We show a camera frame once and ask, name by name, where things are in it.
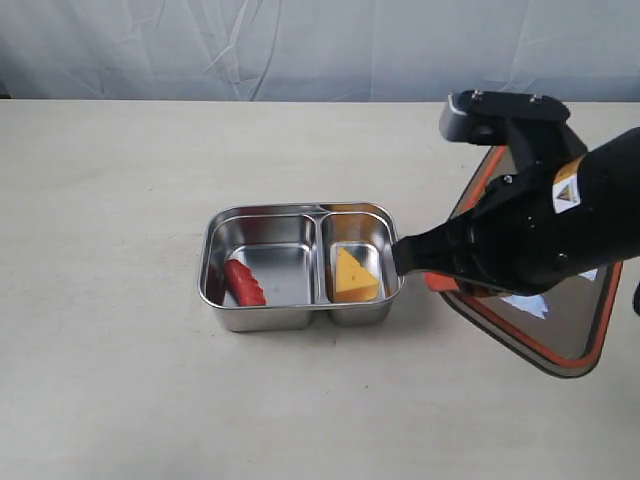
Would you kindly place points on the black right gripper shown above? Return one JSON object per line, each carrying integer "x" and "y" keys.
{"x": 522, "y": 237}

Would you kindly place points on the yellow toy cheese wedge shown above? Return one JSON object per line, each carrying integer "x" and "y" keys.
{"x": 352, "y": 282}

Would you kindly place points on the dark transparent box lid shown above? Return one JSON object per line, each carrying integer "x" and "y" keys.
{"x": 561, "y": 331}

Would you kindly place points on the red toy sausage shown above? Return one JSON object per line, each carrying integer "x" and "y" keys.
{"x": 243, "y": 285}

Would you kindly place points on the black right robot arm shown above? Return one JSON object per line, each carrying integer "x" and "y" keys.
{"x": 618, "y": 223}

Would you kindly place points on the stainless steel lunch box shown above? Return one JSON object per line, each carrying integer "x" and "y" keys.
{"x": 291, "y": 249}

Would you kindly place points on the grey-blue backdrop cloth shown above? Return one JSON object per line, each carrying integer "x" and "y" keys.
{"x": 321, "y": 51}

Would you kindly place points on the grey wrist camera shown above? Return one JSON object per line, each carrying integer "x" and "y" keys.
{"x": 533, "y": 127}

